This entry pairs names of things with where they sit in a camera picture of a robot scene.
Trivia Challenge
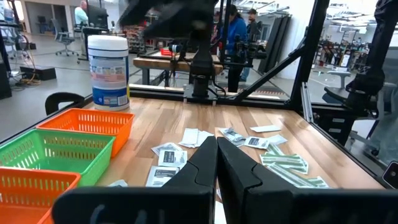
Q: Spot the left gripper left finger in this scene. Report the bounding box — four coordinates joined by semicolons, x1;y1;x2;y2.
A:
51;136;218;224

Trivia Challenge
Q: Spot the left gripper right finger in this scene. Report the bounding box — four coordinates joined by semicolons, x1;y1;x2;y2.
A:
216;136;398;224

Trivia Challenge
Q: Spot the white packet black print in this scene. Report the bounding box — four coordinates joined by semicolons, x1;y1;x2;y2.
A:
151;142;183;156
244;136;271;150
146;166;180;188
157;149;188;169

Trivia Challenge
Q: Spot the plain white packet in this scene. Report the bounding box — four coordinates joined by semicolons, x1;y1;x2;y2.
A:
194;130;215;147
181;128;200;147
266;134;289;146
215;186;227;224
249;124;282;133
108;179;129;188

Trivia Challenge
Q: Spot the wooden workbench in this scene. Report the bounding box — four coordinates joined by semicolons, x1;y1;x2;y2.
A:
132;51;224;87

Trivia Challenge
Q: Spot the green striped bandage wrapper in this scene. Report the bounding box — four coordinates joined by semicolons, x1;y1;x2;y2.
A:
306;176;330;189
266;143;285;156
267;163;315;189
259;153;309;174

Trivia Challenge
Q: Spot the crumpled grey packet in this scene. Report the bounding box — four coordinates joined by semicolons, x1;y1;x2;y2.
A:
218;127;246;147

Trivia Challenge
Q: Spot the person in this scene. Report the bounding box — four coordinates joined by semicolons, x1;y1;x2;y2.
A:
247;8;262;41
74;0;90;35
217;4;249;91

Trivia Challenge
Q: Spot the black monitor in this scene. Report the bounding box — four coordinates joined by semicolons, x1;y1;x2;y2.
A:
86;4;109;30

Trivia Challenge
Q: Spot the orange plastic basket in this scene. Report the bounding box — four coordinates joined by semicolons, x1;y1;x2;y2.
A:
36;108;136;158
0;167;81;224

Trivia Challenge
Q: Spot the white blue wipes canister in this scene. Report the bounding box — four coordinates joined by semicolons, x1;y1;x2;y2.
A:
87;34;131;112

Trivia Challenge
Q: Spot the green plastic basket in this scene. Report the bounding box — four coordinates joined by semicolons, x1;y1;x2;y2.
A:
0;128;116;187

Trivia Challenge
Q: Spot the grey office chair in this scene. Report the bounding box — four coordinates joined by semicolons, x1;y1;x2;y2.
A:
51;18;80;57

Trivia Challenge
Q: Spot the black box on floor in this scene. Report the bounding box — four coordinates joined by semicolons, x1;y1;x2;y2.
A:
20;65;57;81

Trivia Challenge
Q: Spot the black aluminium table frame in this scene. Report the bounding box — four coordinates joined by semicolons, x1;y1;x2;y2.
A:
0;0;392;190

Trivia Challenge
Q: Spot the black frame handle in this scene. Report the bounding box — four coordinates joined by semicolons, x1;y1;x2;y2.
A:
45;92;85;116

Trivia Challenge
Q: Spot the small black camera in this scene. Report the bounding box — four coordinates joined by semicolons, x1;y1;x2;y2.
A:
381;161;398;190

